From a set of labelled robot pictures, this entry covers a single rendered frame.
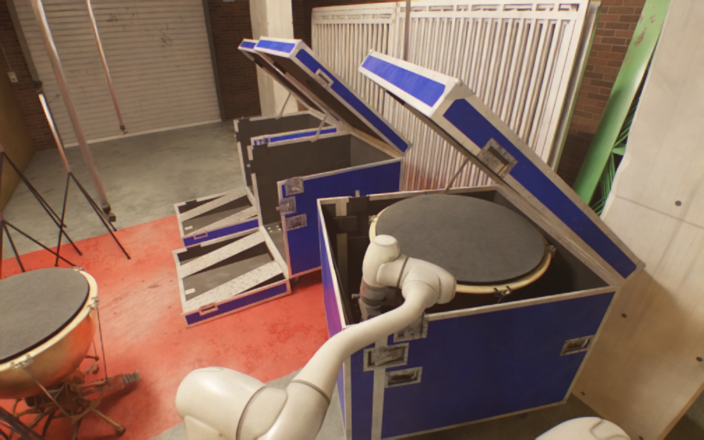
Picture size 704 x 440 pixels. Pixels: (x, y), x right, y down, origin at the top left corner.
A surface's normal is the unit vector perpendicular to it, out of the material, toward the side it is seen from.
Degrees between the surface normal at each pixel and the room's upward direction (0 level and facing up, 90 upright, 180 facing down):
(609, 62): 90
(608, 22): 90
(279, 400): 6
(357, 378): 90
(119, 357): 0
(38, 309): 0
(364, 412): 90
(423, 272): 15
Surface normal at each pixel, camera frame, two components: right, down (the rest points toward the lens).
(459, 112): 0.17, 0.48
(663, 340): -0.85, 0.27
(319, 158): 0.46, 0.44
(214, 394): -0.15, -0.71
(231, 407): -0.04, -0.52
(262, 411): 0.06, -0.76
